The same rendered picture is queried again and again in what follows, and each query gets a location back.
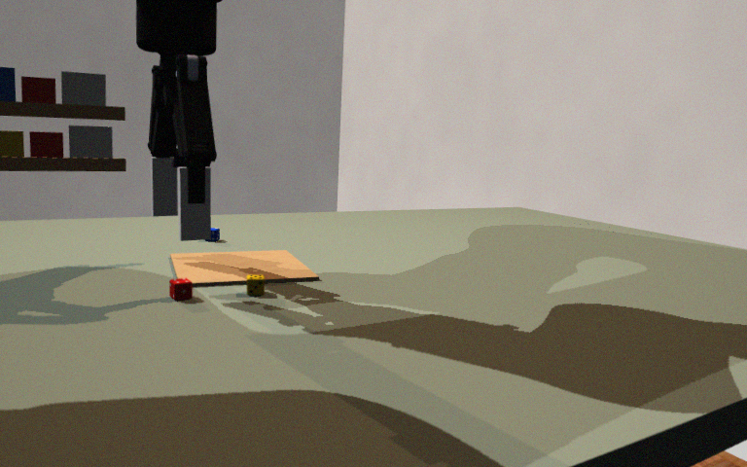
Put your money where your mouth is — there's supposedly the tan flat mat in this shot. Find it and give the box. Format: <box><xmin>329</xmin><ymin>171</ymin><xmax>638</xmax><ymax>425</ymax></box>
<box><xmin>170</xmin><ymin>250</ymin><xmax>319</xmax><ymax>287</ymax></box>

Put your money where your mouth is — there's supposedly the red die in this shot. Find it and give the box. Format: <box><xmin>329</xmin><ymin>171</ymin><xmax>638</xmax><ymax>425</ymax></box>
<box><xmin>169</xmin><ymin>278</ymin><xmax>193</xmax><ymax>301</ymax></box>

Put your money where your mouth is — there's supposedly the yellow die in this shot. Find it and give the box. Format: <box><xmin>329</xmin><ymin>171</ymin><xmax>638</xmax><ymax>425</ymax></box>
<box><xmin>247</xmin><ymin>275</ymin><xmax>265</xmax><ymax>296</ymax></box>

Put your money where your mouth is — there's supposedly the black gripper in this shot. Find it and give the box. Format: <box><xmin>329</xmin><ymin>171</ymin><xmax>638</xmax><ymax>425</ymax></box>
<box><xmin>136</xmin><ymin>0</ymin><xmax>217</xmax><ymax>241</ymax></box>

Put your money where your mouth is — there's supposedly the blue die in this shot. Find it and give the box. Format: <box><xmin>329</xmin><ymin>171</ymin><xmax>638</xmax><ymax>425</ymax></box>
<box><xmin>205</xmin><ymin>228</ymin><xmax>220</xmax><ymax>241</ymax></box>

